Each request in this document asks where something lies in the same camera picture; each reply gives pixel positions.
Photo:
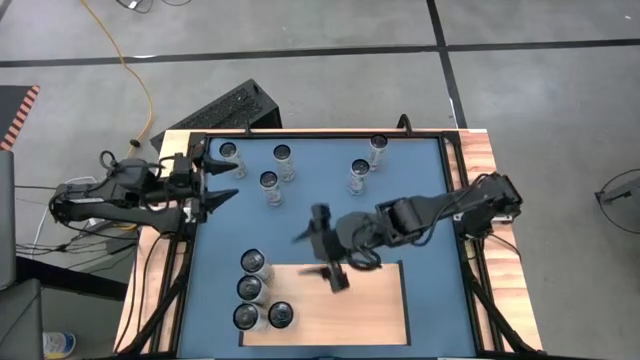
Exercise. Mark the white Celsius Peach Vibe can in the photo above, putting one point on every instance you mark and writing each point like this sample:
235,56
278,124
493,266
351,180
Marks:
359,168

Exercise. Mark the clear tube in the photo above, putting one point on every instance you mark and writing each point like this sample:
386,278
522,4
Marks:
252,260
269,181
282,154
249,287
378,143

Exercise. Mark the white blue yellow bottle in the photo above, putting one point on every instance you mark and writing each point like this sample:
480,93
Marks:
57,345

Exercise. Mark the grey cabinet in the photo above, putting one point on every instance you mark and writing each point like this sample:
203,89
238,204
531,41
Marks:
6,220

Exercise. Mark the black mat with hazard stripes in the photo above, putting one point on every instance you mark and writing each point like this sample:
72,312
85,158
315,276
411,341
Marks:
12,107

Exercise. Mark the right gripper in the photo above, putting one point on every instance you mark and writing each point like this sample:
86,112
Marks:
327,242

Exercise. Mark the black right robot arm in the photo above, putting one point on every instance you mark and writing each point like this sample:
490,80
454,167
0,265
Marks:
415,217

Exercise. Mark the white Celsius beverage can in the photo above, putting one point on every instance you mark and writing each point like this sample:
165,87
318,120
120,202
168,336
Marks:
246,316

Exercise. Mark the light wooden board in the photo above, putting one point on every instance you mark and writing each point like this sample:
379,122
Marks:
360,310

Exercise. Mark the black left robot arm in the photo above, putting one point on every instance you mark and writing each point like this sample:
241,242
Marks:
125,215

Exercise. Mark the blue table mat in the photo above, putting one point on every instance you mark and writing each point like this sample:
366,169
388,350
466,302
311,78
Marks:
270,225

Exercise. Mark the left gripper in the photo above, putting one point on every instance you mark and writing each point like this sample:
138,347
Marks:
182,175

